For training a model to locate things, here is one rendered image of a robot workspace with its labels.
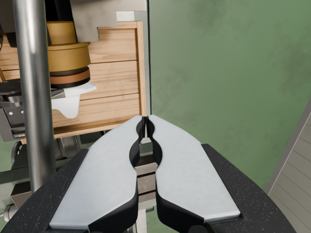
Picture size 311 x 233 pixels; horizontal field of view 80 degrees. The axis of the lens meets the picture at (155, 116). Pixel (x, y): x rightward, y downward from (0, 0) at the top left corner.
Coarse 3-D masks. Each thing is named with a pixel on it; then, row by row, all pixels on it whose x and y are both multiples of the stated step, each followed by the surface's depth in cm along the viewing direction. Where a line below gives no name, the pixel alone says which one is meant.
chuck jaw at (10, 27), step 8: (0, 0) 19; (8, 0) 20; (0, 8) 19; (8, 8) 20; (0, 16) 19; (8, 16) 20; (0, 24) 19; (8, 24) 20; (0, 32) 20; (8, 32) 23; (48, 32) 25; (8, 40) 24; (16, 40) 23; (48, 40) 25
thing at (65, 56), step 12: (48, 24) 25; (60, 24) 26; (72, 24) 27; (60, 36) 26; (72, 36) 27; (48, 48) 25; (60, 48) 25; (72, 48) 26; (84, 48) 29; (60, 60) 26; (72, 60) 27; (84, 60) 29; (60, 72) 28; (72, 72) 29; (84, 72) 30; (60, 84) 28; (72, 84) 29
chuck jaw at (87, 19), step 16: (80, 0) 26; (96, 0) 26; (112, 0) 26; (128, 0) 27; (144, 0) 27; (80, 16) 26; (96, 16) 27; (112, 16) 27; (80, 32) 27; (96, 32) 28
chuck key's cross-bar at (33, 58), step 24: (24, 0) 8; (24, 24) 8; (24, 48) 8; (24, 72) 8; (48, 72) 9; (24, 96) 8; (48, 96) 9; (24, 120) 9; (48, 120) 9; (48, 144) 9; (48, 168) 9
